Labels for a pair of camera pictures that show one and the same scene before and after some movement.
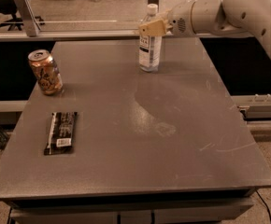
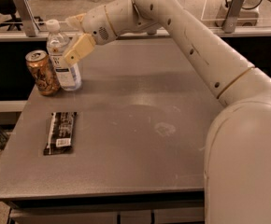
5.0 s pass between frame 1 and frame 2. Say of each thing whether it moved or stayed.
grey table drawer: stayed
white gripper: moved
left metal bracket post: stayed
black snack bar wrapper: stayed
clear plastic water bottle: moved
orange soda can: stayed
